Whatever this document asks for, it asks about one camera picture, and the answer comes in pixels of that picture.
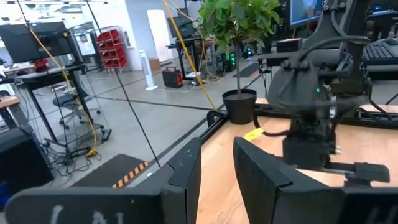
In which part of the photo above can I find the black monitor blue screen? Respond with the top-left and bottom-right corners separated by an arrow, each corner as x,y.
289,0 -> 324,29

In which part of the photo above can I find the black keyboard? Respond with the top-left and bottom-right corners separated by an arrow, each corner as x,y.
362,42 -> 398,62

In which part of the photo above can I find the black hanging cable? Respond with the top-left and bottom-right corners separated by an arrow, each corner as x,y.
85,0 -> 162,169

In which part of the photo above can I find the yellow cable tag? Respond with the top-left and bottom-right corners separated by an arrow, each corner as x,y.
243,127 -> 266,142

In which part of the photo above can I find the grey office chair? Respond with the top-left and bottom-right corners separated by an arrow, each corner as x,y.
51,92 -> 103,128

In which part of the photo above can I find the black standing desk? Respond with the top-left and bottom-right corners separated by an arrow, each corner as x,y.
166,15 -> 218,82

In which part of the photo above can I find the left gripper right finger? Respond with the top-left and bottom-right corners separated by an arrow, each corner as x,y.
233,136 -> 398,224

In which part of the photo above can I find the thick yellow hanging cable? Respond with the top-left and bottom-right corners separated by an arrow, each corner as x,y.
162,0 -> 218,110

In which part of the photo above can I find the black floor case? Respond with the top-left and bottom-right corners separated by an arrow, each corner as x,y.
0,127 -> 55,203

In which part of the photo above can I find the green plant in black pot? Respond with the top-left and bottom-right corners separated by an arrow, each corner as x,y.
198,0 -> 282,125

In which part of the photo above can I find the large black hazard-striped mat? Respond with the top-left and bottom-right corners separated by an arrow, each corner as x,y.
72,153 -> 150,189

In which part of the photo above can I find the white tower fan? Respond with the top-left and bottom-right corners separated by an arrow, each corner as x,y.
139,49 -> 159,91

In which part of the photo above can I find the red black toolbox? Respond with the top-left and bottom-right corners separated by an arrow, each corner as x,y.
161,66 -> 185,89

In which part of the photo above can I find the thin yellow cable with plug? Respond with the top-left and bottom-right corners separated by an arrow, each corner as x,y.
27,27 -> 98,158

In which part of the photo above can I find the red bin rack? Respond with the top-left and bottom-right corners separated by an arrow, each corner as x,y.
90,26 -> 129,75

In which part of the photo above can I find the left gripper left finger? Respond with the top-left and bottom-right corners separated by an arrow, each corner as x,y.
4,136 -> 203,224

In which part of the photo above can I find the black aluminium table frame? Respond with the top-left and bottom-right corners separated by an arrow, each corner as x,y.
149,104 -> 398,169

